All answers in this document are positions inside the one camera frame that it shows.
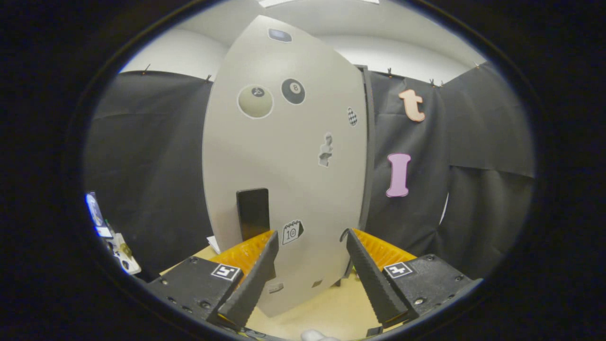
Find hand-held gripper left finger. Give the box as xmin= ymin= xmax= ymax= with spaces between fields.
xmin=146 ymin=230 xmax=280 ymax=331

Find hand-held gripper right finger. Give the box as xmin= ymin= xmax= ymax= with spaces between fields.
xmin=346 ymin=228 xmax=483 ymax=327

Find black door handle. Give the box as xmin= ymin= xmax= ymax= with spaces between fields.
xmin=236 ymin=188 xmax=271 ymax=243

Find white shoe cabinet door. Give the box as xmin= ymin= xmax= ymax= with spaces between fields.
xmin=202 ymin=15 xmax=369 ymax=318

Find white rounded object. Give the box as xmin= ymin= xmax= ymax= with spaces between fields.
xmin=301 ymin=329 xmax=341 ymax=341

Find white cluttered equipment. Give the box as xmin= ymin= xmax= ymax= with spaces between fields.
xmin=105 ymin=232 xmax=142 ymax=275

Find black backdrop cloth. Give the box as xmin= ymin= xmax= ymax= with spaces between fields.
xmin=85 ymin=61 xmax=538 ymax=280

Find blue lit monitor screen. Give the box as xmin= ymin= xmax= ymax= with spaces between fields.
xmin=86 ymin=191 xmax=114 ymax=239

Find long ceiling light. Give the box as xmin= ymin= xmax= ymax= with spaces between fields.
xmin=258 ymin=0 xmax=379 ymax=8

